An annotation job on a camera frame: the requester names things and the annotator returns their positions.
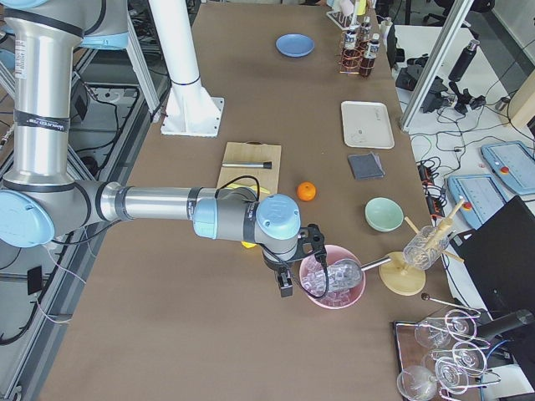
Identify pink bowl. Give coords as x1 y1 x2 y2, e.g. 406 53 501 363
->
299 245 366 309

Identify metal ice scoop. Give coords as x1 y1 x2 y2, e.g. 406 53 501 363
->
327 256 391 292

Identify mint green bowl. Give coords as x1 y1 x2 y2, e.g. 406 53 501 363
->
364 197 405 232

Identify cream serving tray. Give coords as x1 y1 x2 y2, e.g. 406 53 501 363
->
341 100 395 150

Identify dark drink bottle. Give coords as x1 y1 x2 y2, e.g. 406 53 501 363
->
359 33 380 78
341 24 359 72
359 16 371 47

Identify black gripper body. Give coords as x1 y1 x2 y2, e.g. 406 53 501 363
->
262 224 327 273

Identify orange mandarin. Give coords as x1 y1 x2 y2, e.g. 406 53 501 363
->
296 181 317 201

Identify grey folded cloth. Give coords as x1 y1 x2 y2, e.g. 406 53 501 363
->
348 152 385 180

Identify copper wire bottle rack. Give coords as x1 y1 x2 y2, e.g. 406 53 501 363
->
339 23 380 78

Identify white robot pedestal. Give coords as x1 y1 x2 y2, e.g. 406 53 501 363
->
150 0 224 138

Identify wooden cutting board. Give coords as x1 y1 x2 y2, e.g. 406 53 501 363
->
216 141 283 195

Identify blue teach pendant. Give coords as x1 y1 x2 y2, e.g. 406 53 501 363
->
446 174 509 229
481 141 534 195

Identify blue plate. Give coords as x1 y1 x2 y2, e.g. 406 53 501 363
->
275 33 315 58

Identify yellow lemon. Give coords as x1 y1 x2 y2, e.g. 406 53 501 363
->
241 241 257 249

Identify clear ice cubes pile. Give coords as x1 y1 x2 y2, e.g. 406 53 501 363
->
300 259 353 303

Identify clear glass cup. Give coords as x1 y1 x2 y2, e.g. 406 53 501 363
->
403 226 449 271

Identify wooden cup stand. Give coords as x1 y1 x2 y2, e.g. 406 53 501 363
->
379 198 464 296

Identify steel cylinder muddler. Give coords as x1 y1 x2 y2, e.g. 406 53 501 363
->
222 161 273 170

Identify wine glass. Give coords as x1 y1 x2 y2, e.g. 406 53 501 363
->
415 317 451 349
435 357 469 395
396 365 438 401

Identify yellow plastic knife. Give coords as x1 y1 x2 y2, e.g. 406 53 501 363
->
227 183 270 195

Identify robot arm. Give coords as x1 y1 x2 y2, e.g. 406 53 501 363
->
1 1 327 297

